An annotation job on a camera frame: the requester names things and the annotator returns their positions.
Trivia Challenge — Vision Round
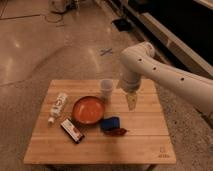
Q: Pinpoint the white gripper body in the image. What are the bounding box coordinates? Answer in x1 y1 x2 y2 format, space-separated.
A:
117 74 141 93

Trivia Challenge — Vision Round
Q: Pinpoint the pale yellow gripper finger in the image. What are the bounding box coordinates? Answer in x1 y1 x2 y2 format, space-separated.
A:
126 92 137 110

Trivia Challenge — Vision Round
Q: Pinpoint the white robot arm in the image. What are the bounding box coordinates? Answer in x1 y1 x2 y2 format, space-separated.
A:
118 42 213 115

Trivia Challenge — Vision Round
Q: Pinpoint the clear plastic cup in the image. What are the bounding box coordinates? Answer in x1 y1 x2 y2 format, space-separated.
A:
100 79 113 99

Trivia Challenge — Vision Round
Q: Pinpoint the dark red wrapper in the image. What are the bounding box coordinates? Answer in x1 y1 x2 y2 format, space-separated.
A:
104 128 127 136

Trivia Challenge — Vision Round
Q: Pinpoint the blue sponge block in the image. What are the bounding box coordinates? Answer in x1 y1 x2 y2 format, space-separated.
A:
100 117 120 131

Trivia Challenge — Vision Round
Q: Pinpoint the orange bowl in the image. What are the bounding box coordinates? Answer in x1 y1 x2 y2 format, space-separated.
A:
72 96 105 124

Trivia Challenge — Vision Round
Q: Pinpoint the wooden table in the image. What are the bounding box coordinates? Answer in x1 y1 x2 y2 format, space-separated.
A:
24 79 176 164

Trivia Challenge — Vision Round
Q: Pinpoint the dark snack box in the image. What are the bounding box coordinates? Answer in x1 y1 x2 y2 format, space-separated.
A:
61 119 84 144

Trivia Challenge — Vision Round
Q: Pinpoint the white squeeze bottle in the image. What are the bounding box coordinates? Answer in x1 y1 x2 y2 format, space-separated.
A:
48 93 68 124

